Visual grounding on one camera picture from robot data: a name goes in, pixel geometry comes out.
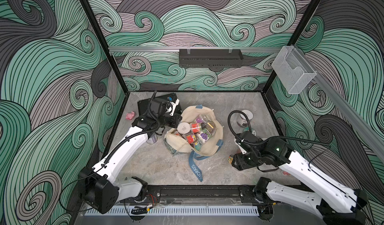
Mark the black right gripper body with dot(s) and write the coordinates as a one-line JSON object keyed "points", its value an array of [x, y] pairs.
{"points": [[246, 159]]}

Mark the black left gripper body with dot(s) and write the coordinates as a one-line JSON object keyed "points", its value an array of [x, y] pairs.
{"points": [[170, 121]]}

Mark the purple yellow label seed can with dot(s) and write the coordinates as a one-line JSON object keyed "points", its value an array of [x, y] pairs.
{"points": [[153, 139]]}

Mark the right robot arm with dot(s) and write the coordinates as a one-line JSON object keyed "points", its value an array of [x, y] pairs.
{"points": [[333, 202]]}

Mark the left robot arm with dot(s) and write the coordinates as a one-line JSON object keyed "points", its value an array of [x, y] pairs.
{"points": [[98, 186]]}

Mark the white-lid can in bag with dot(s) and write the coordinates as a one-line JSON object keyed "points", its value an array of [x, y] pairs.
{"points": [[184, 128]]}

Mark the red tomato seed jar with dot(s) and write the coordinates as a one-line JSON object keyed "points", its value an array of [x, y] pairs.
{"points": [[196, 127]]}

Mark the black ribbed hard case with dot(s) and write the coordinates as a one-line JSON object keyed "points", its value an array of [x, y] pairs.
{"points": [[158, 105]]}

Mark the purple flower label jar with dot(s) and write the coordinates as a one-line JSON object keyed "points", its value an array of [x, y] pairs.
{"points": [[204, 135]]}

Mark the pink toy pig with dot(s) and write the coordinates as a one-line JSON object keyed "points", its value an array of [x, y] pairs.
{"points": [[130, 115]]}

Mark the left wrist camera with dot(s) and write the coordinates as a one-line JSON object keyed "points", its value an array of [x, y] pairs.
{"points": [[171, 106]]}

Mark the black wall shelf tray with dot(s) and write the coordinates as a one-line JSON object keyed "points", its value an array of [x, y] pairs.
{"points": [[210, 58]]}

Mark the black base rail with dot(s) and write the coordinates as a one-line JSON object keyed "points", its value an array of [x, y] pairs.
{"points": [[167, 194]]}

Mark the white slotted cable duct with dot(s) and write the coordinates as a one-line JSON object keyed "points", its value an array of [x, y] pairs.
{"points": [[248, 211]]}

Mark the white mesh wall basket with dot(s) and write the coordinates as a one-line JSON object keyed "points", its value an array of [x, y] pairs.
{"points": [[293, 69]]}

